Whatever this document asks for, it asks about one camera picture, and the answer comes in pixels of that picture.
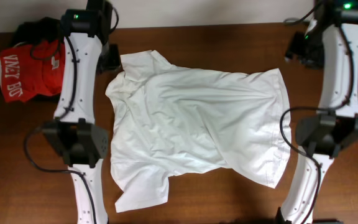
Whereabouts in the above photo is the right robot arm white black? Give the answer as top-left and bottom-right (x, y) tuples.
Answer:
(274, 0), (358, 224)

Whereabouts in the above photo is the black folded garment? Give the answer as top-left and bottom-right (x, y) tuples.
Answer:
(0, 17), (64, 101)

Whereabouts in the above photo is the white printed t-shirt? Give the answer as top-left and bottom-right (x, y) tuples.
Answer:
(106, 50), (291, 213)

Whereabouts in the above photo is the red folded t-shirt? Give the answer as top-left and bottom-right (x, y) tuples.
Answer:
(0, 40), (65, 103)

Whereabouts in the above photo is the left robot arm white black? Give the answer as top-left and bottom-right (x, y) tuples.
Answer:
(42, 1), (120, 223)

